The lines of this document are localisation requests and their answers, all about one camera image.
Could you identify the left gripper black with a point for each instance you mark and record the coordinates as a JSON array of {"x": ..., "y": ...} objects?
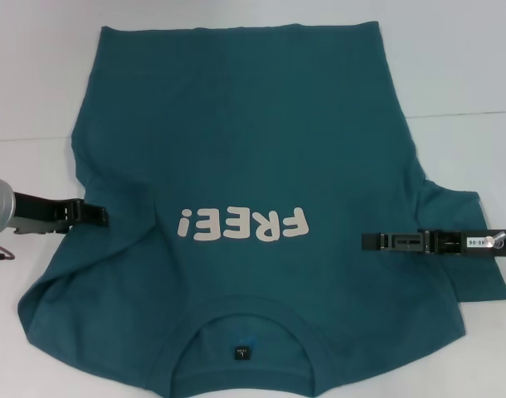
[{"x": 41, "y": 211}]

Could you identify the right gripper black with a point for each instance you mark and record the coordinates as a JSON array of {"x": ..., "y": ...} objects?
[{"x": 468, "y": 242}]

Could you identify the teal t-shirt with FREE! print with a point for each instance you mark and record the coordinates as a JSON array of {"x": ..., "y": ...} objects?
[{"x": 257, "y": 124}]

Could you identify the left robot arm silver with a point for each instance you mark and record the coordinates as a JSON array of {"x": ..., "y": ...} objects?
[{"x": 0, "y": 207}]

